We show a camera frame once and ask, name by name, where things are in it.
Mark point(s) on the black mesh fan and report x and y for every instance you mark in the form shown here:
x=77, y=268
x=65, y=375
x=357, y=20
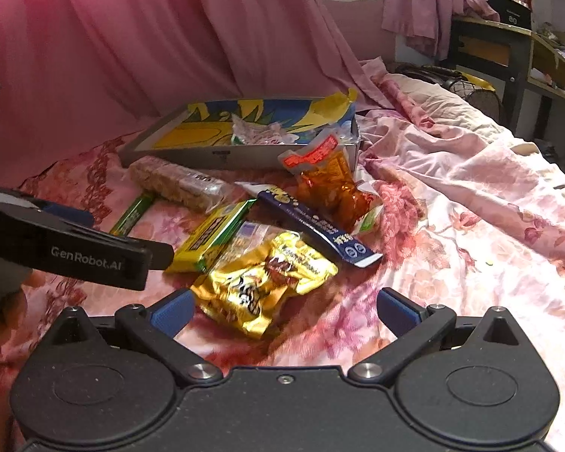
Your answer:
x=475, y=91

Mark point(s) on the thin green snack bar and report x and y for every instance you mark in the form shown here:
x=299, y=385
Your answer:
x=134, y=212

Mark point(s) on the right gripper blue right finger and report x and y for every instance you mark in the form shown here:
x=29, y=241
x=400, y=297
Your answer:
x=417, y=329

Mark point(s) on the yellow green snack box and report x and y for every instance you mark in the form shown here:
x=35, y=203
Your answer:
x=201, y=249

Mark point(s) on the grey tray with corn print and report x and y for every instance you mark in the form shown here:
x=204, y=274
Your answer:
x=198, y=135

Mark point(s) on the clear pack of nut bars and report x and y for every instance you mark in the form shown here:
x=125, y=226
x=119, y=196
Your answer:
x=176, y=183

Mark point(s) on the small mauve curtain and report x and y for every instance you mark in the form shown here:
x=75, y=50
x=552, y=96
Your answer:
x=426, y=24

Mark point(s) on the large pink curtain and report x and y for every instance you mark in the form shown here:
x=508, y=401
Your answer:
x=77, y=73

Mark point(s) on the orange snack bag red top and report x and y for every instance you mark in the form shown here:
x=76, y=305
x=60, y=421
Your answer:
x=325, y=181

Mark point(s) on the cream pillow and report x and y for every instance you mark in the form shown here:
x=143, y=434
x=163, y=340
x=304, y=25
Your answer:
x=446, y=108

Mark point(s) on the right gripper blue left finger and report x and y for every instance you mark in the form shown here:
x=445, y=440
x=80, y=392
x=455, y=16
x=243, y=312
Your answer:
x=152, y=330

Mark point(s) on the black box on desk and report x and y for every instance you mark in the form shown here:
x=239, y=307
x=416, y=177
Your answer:
x=513, y=12

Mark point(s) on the pink floral bed sheet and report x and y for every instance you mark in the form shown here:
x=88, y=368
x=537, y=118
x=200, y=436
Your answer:
x=465, y=223

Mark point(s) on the yellow crinkled snack bag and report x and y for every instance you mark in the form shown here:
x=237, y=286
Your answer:
x=258, y=271

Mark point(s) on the dark blue snack stick pack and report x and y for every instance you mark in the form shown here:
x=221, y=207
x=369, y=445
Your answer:
x=319, y=230

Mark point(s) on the dark wooden desk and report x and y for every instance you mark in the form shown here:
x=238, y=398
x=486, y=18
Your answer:
x=519, y=58

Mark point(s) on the clear candy bag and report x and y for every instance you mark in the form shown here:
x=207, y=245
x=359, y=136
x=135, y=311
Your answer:
x=251, y=133

